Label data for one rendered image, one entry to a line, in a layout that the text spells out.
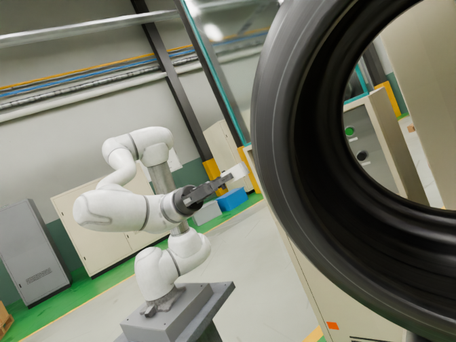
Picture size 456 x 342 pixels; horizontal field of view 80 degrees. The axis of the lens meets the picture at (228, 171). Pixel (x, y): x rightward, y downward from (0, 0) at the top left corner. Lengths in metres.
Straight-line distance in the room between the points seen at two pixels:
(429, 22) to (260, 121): 0.45
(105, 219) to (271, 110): 0.51
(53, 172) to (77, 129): 1.30
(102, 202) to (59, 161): 7.80
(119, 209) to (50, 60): 8.71
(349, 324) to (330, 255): 1.06
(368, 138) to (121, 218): 0.86
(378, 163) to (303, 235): 0.72
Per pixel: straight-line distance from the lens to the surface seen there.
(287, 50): 0.38
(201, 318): 1.39
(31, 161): 8.61
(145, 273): 1.41
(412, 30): 0.74
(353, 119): 1.10
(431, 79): 0.74
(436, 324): 0.47
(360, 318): 1.44
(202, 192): 0.64
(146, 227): 0.80
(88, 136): 8.60
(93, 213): 0.74
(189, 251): 1.43
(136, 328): 1.48
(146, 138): 1.30
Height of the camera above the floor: 1.30
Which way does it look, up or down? 4 degrees down
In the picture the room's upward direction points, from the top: 24 degrees counter-clockwise
